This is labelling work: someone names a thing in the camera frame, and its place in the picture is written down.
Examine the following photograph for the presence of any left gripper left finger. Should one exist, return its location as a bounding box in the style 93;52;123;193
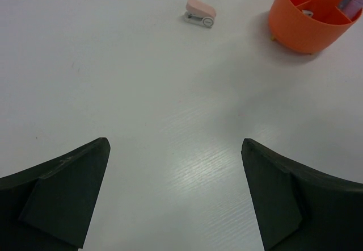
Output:
1;137;111;250

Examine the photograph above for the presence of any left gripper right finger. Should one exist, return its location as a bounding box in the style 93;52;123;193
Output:
241;139;362;250

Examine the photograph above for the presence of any light pink highlighter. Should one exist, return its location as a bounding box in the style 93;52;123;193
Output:
342;0;362;20

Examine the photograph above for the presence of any grey rectangular eraser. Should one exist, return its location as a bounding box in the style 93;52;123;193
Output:
302;10;314;18

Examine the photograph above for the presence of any orange round divided container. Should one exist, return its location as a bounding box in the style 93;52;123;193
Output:
268;0;362;54

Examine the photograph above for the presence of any pink mini stapler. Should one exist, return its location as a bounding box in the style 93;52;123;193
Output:
184;0;217;28

